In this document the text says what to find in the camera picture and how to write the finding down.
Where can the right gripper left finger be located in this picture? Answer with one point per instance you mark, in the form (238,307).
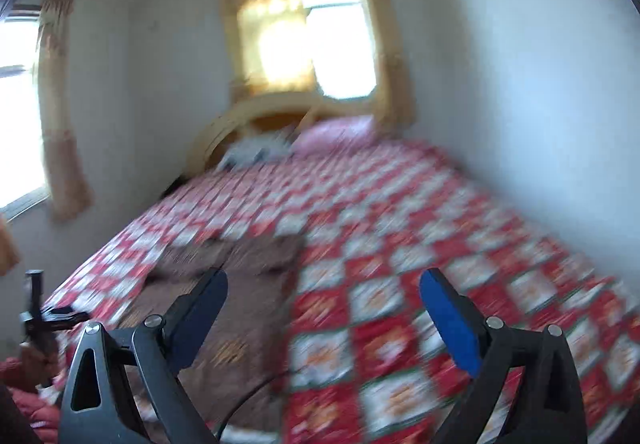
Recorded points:
(98,404)

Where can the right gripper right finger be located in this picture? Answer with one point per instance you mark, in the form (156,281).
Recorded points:
(547,407)

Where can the brown knit sweater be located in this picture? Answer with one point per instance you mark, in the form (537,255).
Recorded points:
(246,343)

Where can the yellow side curtain near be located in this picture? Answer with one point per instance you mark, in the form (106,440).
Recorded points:
(9,256)

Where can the yellow side window curtain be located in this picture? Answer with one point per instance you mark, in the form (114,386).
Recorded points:
(69,191)

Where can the side window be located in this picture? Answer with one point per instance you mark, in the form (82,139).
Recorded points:
(23,180)

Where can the red patchwork bedspread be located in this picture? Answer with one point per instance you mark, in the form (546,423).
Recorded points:
(363,362)

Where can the grey patterned pillow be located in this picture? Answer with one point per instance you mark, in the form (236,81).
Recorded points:
(262,149)

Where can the yellow curtain behind bed right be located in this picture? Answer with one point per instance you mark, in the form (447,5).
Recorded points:
(394,104)

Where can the yellow curtain behind bed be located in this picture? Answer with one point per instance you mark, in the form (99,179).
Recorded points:
(394,104)
(268,48)

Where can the cream wooden headboard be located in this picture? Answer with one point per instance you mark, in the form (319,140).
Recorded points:
(263,114)

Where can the pink pillow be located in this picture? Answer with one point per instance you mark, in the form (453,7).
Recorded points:
(336,135)

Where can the yellow curtain behind bed left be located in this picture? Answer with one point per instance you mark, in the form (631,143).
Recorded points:
(268,48)

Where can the window behind bed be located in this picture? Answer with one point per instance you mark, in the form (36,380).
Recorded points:
(342,47)

